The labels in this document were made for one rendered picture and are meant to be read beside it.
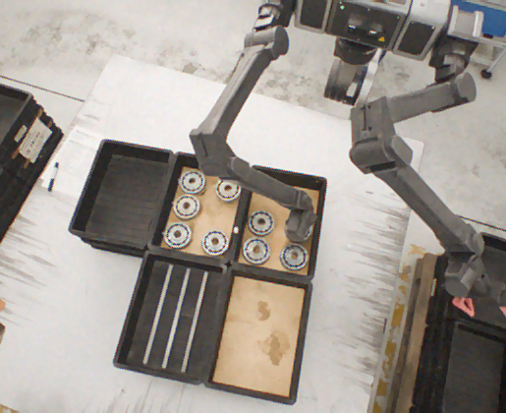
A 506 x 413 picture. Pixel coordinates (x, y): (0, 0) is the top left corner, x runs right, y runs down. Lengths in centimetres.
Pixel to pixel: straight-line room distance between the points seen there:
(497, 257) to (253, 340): 126
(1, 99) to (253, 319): 185
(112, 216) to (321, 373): 100
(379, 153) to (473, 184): 210
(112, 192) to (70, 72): 171
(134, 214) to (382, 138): 107
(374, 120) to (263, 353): 92
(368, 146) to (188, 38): 252
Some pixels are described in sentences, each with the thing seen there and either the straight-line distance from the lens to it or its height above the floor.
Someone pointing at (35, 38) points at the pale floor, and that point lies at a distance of 356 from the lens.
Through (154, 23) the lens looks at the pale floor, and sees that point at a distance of 337.
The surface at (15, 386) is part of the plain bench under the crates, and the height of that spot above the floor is 70.
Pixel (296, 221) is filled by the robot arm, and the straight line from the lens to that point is 127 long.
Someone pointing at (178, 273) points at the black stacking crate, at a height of 83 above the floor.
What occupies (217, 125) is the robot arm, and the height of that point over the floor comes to 150.
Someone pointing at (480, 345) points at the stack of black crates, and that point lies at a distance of 218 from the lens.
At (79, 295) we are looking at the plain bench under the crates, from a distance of 173.
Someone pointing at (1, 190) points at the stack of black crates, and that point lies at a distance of 242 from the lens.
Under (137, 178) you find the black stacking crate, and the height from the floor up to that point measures 83.
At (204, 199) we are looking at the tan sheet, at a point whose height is 83.
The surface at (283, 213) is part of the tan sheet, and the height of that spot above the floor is 83.
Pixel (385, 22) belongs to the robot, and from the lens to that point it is 121.
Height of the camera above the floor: 227
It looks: 69 degrees down
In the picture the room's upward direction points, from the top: 1 degrees clockwise
